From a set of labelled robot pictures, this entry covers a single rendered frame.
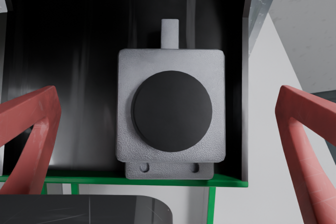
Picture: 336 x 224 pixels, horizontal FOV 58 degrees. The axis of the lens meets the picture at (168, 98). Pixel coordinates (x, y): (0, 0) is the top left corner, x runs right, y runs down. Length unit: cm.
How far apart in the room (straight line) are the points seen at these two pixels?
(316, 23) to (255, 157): 64
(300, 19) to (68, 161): 94
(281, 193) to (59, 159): 42
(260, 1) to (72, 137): 17
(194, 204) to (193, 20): 22
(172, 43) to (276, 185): 42
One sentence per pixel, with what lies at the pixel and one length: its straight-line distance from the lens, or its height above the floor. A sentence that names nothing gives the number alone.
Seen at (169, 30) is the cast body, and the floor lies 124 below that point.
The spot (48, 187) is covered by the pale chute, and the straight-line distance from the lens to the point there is 30.
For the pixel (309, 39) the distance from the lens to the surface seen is 116.
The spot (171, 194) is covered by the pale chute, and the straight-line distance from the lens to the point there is 34.
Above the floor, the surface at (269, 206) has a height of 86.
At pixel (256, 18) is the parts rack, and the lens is 26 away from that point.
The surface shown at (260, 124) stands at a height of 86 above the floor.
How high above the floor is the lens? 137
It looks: 60 degrees down
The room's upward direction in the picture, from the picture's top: 2 degrees clockwise
